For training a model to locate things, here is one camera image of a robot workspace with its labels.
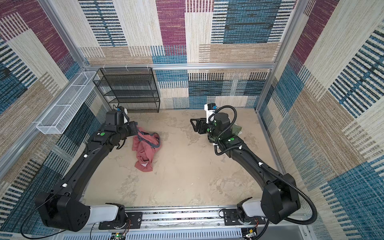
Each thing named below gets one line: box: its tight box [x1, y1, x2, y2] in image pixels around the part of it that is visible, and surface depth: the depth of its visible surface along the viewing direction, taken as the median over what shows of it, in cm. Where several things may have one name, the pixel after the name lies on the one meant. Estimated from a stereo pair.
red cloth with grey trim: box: [132, 127, 161, 172], surface depth 89 cm
